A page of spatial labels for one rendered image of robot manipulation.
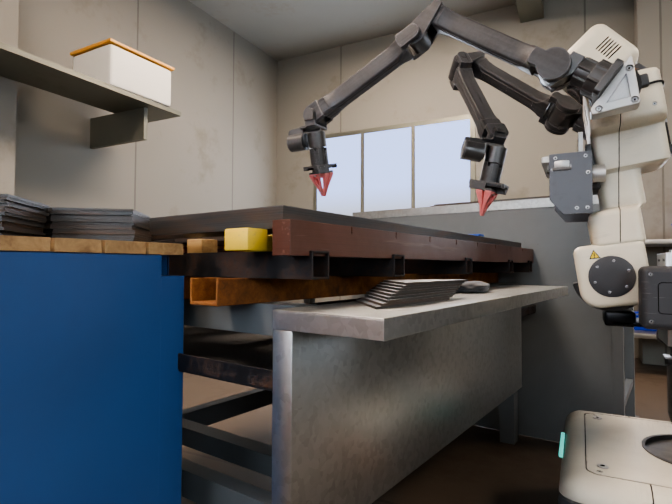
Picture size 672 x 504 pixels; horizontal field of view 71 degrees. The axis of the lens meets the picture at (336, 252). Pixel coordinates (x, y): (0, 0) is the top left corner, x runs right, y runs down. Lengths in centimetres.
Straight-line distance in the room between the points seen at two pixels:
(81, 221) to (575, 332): 190
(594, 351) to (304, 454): 164
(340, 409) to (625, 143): 100
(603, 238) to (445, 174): 355
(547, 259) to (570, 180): 92
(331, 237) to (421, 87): 436
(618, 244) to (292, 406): 94
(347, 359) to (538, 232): 155
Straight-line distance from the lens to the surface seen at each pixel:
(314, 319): 69
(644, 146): 144
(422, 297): 89
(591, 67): 132
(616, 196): 143
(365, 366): 91
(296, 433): 77
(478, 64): 183
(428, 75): 519
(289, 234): 78
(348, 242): 91
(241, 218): 90
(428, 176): 487
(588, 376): 227
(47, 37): 402
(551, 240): 225
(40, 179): 375
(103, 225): 94
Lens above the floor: 75
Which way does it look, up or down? 2 degrees up
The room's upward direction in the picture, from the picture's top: straight up
